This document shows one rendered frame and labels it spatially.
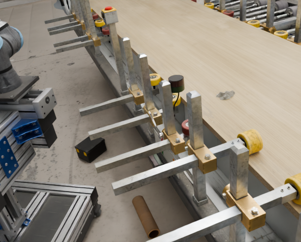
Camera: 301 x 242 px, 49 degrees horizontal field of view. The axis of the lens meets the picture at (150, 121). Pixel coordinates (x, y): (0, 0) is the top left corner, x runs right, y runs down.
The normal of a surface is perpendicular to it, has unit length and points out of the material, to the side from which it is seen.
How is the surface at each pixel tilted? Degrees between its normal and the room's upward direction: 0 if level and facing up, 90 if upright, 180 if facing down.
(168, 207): 0
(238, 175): 90
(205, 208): 0
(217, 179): 0
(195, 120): 90
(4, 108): 90
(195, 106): 90
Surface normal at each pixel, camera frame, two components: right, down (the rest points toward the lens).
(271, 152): -0.13, -0.83
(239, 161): 0.35, 0.48
